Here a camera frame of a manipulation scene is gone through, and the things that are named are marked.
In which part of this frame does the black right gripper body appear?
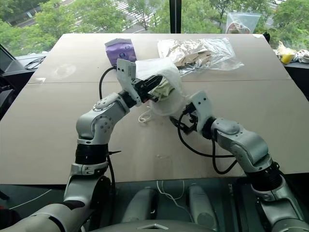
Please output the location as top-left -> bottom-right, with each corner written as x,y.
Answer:
181,103 -> 201,134

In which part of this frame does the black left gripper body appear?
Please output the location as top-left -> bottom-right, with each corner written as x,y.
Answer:
131,77 -> 158,103

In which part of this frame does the pale green towel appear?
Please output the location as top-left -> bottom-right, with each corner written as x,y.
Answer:
151,79 -> 175,102

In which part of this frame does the white drawstring bag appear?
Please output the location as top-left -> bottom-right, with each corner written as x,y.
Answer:
134,57 -> 192,124

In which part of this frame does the clear bag of cardboard scraps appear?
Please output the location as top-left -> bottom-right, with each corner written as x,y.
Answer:
156,37 -> 245,76

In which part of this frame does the clear zip bag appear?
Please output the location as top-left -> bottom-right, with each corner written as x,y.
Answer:
225,12 -> 262,35

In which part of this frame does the purple soft packet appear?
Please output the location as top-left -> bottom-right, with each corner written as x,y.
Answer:
104,38 -> 138,66

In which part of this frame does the silver robot leg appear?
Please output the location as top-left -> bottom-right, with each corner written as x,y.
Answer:
187,184 -> 219,232

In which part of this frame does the silver robot torso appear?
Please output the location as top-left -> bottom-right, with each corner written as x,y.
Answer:
89,218 -> 218,232

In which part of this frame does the yellow object in plastic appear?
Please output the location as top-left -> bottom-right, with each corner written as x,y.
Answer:
276,40 -> 298,65

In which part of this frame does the patterned cloth pouch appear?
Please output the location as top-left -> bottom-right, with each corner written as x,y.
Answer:
294,49 -> 309,64

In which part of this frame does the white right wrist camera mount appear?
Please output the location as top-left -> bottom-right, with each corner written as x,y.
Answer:
189,90 -> 213,132

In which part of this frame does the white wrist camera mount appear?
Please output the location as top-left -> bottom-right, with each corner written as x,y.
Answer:
189,90 -> 213,132
116,58 -> 143,107

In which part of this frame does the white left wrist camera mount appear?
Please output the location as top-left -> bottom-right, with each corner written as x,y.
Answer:
116,58 -> 143,107

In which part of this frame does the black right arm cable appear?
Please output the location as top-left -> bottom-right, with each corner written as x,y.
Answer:
177,112 -> 240,175

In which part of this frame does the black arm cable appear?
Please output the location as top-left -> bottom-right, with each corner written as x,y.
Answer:
177,112 -> 240,175
98,66 -> 118,100

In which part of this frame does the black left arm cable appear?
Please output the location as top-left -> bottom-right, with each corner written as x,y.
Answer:
98,66 -> 118,100

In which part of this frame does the black window frame post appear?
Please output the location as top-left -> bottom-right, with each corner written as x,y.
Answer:
169,0 -> 182,34

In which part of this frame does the white floor cable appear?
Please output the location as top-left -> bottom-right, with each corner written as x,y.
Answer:
156,179 -> 192,216

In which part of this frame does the thin black cable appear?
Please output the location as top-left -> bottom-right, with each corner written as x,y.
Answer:
23,56 -> 47,71

